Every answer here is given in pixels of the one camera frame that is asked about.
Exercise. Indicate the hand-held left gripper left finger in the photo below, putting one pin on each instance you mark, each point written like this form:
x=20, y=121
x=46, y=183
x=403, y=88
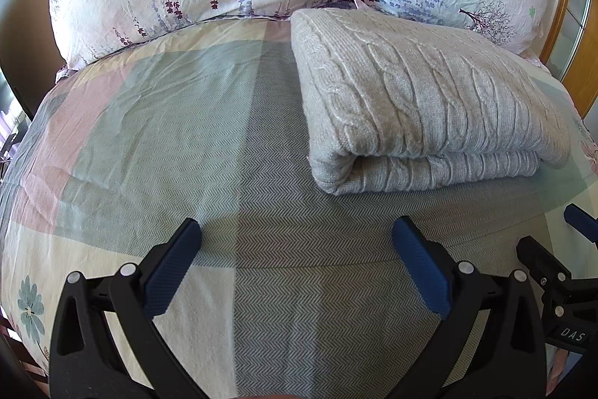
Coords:
x=170, y=268

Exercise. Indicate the pastel patchwork quilt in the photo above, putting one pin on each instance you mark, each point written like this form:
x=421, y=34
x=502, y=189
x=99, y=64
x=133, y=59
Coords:
x=163, y=137

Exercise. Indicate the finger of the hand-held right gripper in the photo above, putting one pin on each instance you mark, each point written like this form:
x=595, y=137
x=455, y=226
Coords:
x=537, y=256
x=583, y=222

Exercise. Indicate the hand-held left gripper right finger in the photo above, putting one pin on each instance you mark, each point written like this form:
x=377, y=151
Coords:
x=423, y=268

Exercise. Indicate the wooden headboard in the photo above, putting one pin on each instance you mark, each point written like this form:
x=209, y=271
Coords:
x=563, y=6

